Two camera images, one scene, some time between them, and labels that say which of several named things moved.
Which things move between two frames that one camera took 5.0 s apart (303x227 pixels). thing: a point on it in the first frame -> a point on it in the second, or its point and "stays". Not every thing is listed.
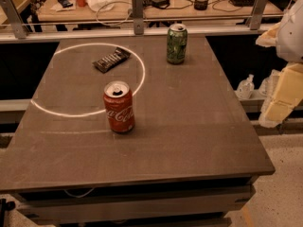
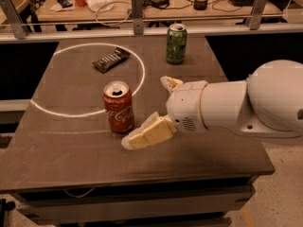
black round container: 201,3 stays
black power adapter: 161,3 stays
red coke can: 119,105 stays
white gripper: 293,35 -> 185,106
